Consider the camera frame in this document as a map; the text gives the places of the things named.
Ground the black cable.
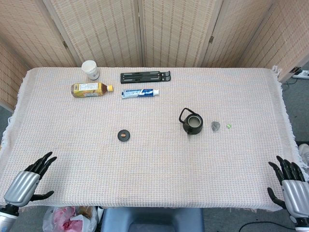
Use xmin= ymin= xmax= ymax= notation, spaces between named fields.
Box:
xmin=281 ymin=79 xmax=298 ymax=91
xmin=239 ymin=220 xmax=298 ymax=232

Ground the yellow-label tea bottle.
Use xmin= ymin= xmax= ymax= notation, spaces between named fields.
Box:
xmin=70 ymin=82 xmax=114 ymax=98

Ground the black teapot lid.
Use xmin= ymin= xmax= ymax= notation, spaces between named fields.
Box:
xmin=117 ymin=130 xmax=131 ymax=142

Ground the white power strip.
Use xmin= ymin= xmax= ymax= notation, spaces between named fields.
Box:
xmin=291 ymin=65 xmax=309 ymax=79

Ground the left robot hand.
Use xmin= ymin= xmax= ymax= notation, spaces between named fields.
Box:
xmin=3 ymin=151 xmax=58 ymax=207

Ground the black teapot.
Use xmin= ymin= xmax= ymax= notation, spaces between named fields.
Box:
xmin=178 ymin=107 xmax=204 ymax=135

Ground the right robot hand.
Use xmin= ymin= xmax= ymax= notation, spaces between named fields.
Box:
xmin=267 ymin=155 xmax=309 ymax=219

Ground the white paper cup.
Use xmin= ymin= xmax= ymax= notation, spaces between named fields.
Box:
xmin=81 ymin=60 xmax=99 ymax=81

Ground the clear plastic bag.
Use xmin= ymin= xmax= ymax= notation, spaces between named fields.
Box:
xmin=42 ymin=205 xmax=99 ymax=232

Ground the black folding stand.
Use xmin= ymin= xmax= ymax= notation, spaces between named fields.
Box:
xmin=120 ymin=71 xmax=171 ymax=84

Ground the woven folding screen panel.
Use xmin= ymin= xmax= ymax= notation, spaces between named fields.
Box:
xmin=0 ymin=41 xmax=28 ymax=111
xmin=239 ymin=0 xmax=309 ymax=82
xmin=0 ymin=0 xmax=78 ymax=68
xmin=201 ymin=0 xmax=278 ymax=68
xmin=43 ymin=0 xmax=145 ymax=68
xmin=138 ymin=0 xmax=227 ymax=68

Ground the blue white toothpaste tube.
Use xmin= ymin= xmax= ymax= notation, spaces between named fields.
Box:
xmin=121 ymin=88 xmax=160 ymax=100

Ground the pale waffle-weave tablecloth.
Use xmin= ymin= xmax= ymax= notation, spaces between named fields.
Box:
xmin=0 ymin=66 xmax=303 ymax=211

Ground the white tea bag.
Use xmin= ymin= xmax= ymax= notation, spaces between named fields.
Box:
xmin=211 ymin=121 xmax=232 ymax=133

